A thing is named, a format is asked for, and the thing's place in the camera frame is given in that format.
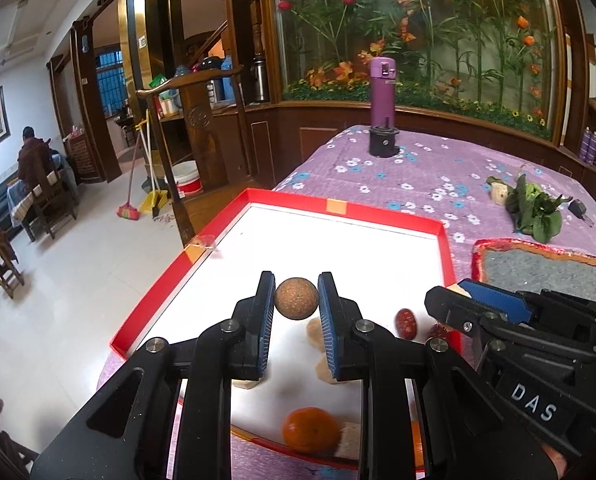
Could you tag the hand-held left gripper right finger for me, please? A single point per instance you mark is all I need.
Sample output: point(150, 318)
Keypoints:
point(328, 330)

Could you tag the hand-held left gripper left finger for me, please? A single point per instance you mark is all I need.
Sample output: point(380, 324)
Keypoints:
point(265, 330)

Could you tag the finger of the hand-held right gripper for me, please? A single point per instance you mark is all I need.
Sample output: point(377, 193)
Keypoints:
point(453, 305)
point(498, 300)

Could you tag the beige food chunk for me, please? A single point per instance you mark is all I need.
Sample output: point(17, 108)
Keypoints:
point(499, 193)
point(243, 385)
point(314, 334)
point(323, 371)
point(348, 441)
point(457, 289)

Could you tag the red date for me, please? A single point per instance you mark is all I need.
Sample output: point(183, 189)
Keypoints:
point(435, 333)
point(406, 321)

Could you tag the brown cork ball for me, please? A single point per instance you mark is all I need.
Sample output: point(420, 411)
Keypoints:
point(296, 298)

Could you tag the grey felt tray red rim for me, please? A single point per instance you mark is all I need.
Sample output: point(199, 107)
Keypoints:
point(528, 267)

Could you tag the red box with white inside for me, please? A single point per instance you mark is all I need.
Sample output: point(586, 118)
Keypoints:
point(328, 240)

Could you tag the orange tangerine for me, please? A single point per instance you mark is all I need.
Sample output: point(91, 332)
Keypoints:
point(310, 430)

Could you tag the green leafy vegetable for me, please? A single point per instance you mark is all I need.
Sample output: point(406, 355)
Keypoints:
point(538, 210)

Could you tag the black car key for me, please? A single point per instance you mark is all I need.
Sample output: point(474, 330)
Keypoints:
point(579, 210)

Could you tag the white bucket red band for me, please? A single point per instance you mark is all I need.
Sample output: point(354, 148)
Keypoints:
point(185, 180)

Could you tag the yellow dustpan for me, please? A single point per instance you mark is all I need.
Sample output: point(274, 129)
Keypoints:
point(153, 202)

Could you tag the black thermos cup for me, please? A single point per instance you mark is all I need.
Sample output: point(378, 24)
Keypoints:
point(384, 142)

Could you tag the red broom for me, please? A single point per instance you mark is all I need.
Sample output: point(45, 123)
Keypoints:
point(128, 211)

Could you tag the purple thermos bottle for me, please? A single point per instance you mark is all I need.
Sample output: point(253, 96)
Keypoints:
point(383, 95)

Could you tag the wooden dining chair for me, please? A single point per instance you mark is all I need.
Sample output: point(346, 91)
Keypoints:
point(3, 265)
point(53, 200)

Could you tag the steel vacuum flask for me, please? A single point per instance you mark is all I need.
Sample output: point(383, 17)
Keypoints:
point(260, 80)

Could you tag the barred window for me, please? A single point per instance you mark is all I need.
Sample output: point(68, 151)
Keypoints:
point(110, 80)

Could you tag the artificial flower wall display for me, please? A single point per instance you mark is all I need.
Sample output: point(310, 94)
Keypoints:
point(428, 35)

